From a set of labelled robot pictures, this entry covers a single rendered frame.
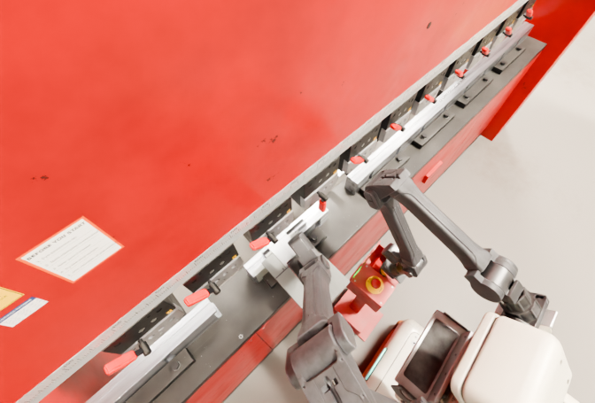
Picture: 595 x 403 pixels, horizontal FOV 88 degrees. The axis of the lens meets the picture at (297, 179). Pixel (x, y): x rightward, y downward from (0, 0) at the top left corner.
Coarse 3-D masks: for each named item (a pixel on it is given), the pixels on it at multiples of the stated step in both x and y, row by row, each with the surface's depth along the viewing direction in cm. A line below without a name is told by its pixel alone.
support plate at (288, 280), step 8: (296, 232) 116; (272, 256) 111; (264, 264) 110; (272, 264) 109; (280, 264) 109; (272, 272) 108; (280, 272) 108; (288, 272) 108; (336, 272) 108; (280, 280) 106; (288, 280) 106; (296, 280) 106; (336, 280) 106; (344, 280) 106; (288, 288) 105; (296, 288) 105; (336, 288) 105; (296, 296) 103; (336, 296) 104
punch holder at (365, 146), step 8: (376, 128) 102; (368, 136) 100; (376, 136) 106; (352, 144) 95; (360, 144) 99; (368, 144) 105; (344, 152) 99; (352, 152) 99; (360, 152) 104; (368, 152) 110; (344, 160) 102; (344, 168) 105; (352, 168) 108
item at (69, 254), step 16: (80, 224) 41; (48, 240) 39; (64, 240) 41; (80, 240) 43; (96, 240) 45; (112, 240) 47; (32, 256) 39; (48, 256) 41; (64, 256) 43; (80, 256) 45; (96, 256) 47; (48, 272) 42; (64, 272) 44; (80, 272) 47
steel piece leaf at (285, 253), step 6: (282, 240) 114; (288, 240) 114; (276, 246) 113; (282, 246) 113; (288, 246) 113; (276, 252) 112; (282, 252) 112; (288, 252) 111; (294, 252) 111; (282, 258) 110; (288, 258) 110
